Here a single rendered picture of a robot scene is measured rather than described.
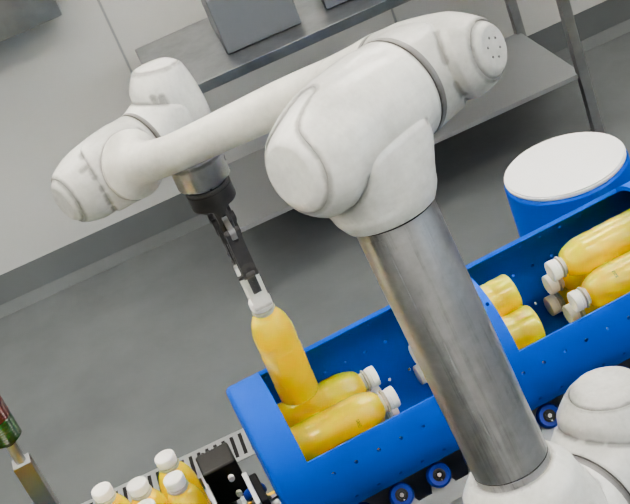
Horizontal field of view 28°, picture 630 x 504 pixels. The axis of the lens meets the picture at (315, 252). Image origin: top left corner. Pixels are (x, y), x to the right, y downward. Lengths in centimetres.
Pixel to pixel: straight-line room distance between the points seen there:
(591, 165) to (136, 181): 133
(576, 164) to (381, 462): 100
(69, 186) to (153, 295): 349
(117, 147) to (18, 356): 361
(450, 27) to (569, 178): 141
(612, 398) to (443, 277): 36
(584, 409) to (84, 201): 74
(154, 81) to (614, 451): 84
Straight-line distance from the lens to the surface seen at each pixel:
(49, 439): 473
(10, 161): 553
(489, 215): 487
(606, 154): 287
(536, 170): 289
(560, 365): 220
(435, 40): 144
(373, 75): 137
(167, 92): 188
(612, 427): 168
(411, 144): 137
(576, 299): 226
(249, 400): 214
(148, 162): 174
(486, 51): 144
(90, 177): 180
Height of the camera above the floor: 241
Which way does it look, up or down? 28 degrees down
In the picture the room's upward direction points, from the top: 23 degrees counter-clockwise
